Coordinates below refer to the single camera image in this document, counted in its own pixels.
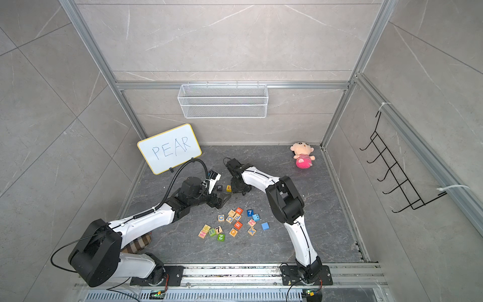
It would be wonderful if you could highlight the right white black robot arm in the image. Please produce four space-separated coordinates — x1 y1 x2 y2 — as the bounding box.
225 159 323 284

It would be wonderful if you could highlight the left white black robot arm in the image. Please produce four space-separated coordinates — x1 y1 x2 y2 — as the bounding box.
68 169 227 288

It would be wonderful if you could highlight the whiteboard with PEAR writing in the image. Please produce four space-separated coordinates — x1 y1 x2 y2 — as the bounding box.
137 123 202 175

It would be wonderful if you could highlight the red R block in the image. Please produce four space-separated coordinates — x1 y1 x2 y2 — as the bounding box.
234 221 243 230

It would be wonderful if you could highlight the pink plush doll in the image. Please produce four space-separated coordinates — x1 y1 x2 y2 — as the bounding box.
290 142 315 169

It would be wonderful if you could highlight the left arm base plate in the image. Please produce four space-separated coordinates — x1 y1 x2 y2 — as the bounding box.
130 266 185 286

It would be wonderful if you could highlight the white wire mesh basket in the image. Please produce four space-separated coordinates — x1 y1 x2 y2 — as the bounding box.
177 84 269 119

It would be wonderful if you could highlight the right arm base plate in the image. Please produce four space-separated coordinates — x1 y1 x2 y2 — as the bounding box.
279 264 333 286

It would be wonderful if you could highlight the black wire hook rack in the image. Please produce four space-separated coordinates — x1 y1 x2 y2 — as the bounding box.
359 111 448 213

